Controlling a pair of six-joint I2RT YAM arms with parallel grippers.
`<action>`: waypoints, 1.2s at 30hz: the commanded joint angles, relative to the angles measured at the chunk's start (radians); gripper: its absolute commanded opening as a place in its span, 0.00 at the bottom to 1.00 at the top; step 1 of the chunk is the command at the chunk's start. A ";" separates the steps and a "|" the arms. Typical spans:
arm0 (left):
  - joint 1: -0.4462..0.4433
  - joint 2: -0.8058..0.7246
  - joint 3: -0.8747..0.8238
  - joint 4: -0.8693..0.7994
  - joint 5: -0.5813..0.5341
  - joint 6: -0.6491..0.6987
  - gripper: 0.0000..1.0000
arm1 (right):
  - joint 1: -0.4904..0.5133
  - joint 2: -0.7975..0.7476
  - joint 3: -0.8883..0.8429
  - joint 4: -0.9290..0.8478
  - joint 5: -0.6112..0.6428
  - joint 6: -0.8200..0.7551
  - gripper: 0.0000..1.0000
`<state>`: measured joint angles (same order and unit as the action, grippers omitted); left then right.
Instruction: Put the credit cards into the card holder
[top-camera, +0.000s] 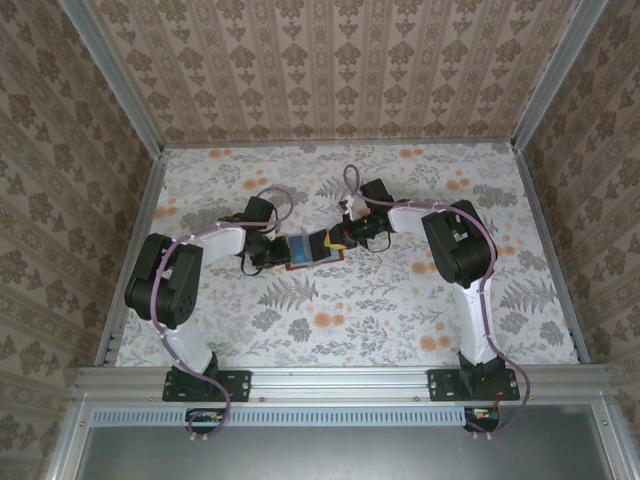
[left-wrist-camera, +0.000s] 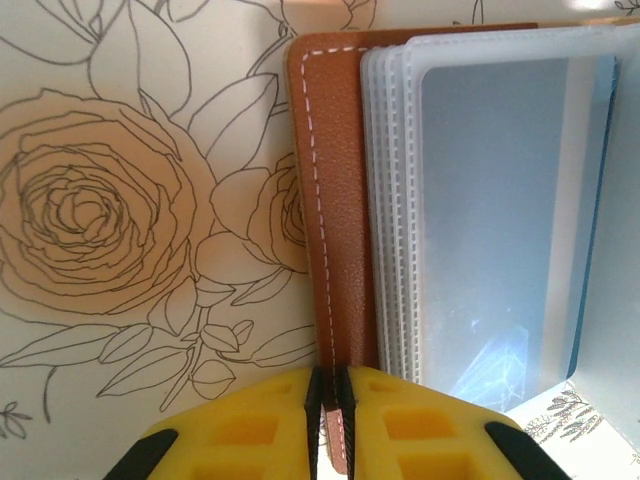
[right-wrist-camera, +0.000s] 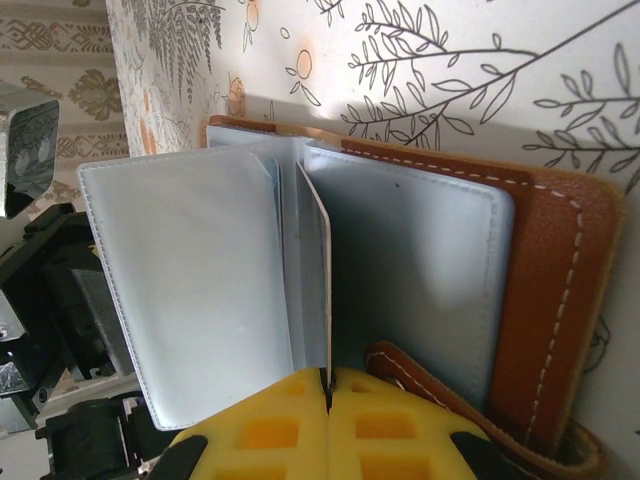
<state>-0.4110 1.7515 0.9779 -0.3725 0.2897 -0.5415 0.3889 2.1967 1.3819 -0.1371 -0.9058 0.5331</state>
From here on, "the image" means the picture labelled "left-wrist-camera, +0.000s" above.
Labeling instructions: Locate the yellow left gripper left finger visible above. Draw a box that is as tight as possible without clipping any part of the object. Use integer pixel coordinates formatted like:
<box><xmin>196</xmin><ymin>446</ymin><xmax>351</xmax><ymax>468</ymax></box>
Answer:
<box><xmin>102</xmin><ymin>367</ymin><xmax>324</xmax><ymax>480</ymax></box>

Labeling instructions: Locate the brown leather card holder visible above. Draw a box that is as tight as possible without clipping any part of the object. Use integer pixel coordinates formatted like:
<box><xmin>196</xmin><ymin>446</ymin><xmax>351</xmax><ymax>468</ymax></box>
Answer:
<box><xmin>283</xmin><ymin>14</ymin><xmax>640</xmax><ymax>476</ymax></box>

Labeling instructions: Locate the floral patterned table cover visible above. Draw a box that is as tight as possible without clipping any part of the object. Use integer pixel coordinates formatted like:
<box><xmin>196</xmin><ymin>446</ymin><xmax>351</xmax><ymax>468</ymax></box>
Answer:
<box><xmin>0</xmin><ymin>0</ymin><xmax>640</xmax><ymax>480</ymax></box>

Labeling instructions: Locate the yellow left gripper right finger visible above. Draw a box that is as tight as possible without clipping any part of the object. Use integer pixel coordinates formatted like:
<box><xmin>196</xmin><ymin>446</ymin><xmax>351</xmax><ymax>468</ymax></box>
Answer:
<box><xmin>339</xmin><ymin>365</ymin><xmax>574</xmax><ymax>480</ymax></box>

